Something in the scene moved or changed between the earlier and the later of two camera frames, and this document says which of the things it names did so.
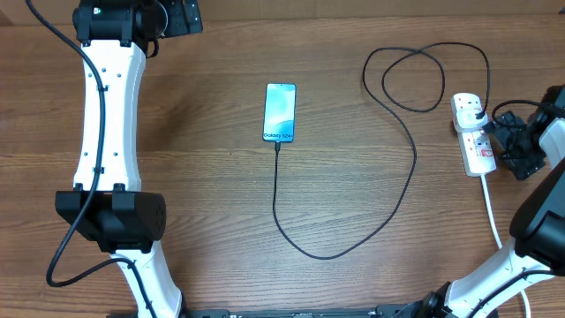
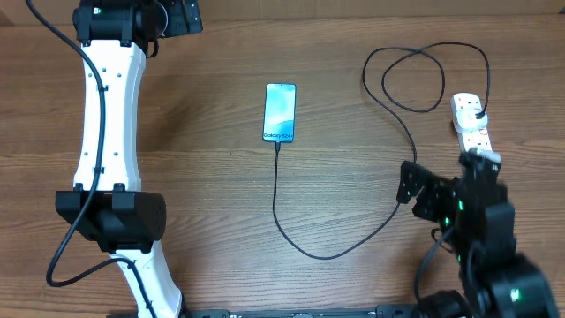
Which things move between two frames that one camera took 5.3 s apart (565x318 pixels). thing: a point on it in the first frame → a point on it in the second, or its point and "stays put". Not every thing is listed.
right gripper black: x=504 y=129 → x=426 y=182
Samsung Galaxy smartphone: x=279 y=112 stays put
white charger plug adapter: x=466 y=118 stays put
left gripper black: x=180 y=25 stays put
